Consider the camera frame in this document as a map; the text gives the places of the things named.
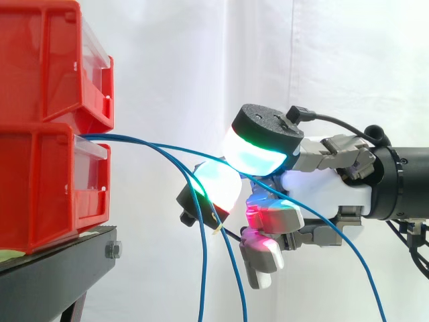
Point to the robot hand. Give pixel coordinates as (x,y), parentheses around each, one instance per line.
(318,191)

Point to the black stand with green tape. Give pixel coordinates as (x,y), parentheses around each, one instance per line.
(50,271)

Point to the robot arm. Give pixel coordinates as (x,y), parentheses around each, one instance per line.
(400,182)

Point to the red plastic bin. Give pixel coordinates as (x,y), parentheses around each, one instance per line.
(40,60)
(37,188)

